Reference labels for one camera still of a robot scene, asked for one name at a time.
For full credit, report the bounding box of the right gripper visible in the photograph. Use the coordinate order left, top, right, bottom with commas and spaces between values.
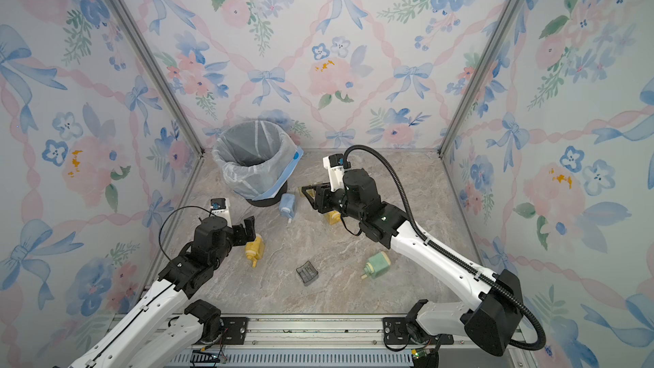
304, 180, 366, 224

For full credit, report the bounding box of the yellow pencil sharpener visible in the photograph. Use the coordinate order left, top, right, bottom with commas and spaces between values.
245, 234, 265, 268
325, 211, 342, 226

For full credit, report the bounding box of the blue pencil sharpener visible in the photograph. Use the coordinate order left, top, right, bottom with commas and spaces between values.
279, 193, 296, 223

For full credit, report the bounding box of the dark shavings tray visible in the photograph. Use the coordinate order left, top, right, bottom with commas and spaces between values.
296, 261, 318, 286

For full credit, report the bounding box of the yellow transparent shavings tray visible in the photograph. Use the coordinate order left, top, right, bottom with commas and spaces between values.
305, 182, 330, 193

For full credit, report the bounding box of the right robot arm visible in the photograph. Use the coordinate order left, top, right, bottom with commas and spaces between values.
301, 169, 523, 356

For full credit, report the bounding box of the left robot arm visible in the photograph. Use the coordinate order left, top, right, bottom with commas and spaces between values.
71, 216, 256, 367

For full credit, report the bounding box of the green pencil sharpener right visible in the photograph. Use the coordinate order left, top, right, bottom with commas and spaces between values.
361, 251, 392, 279

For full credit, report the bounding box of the black trash bin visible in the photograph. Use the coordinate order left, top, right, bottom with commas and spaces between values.
246, 182, 288, 208

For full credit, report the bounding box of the clear trash bag blue band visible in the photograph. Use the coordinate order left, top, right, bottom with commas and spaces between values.
211, 120, 304, 200

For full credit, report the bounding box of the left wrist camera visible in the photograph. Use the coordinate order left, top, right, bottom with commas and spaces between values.
209, 198, 233, 227

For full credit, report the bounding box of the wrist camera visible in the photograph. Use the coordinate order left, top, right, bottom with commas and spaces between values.
323, 153, 351, 192
209, 198, 233, 227

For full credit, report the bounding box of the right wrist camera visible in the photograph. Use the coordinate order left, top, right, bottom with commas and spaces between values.
323, 153, 351, 192

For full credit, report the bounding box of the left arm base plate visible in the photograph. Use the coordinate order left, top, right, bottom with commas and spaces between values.
193, 317, 250, 346

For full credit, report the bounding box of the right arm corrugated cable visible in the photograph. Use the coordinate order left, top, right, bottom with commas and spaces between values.
343, 144, 548, 353

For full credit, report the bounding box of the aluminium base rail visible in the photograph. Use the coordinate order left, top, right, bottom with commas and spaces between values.
96, 312, 532, 368

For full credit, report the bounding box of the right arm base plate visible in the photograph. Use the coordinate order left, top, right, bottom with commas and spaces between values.
381, 317, 454, 349

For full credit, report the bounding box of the left corner aluminium post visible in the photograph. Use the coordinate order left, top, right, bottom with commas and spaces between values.
107, 0, 204, 158

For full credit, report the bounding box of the corner aluminium post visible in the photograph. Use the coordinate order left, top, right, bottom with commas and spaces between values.
439, 0, 524, 159
107, 0, 204, 158

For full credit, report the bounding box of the right corner aluminium post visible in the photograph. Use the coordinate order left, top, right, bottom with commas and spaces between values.
439, 0, 524, 159

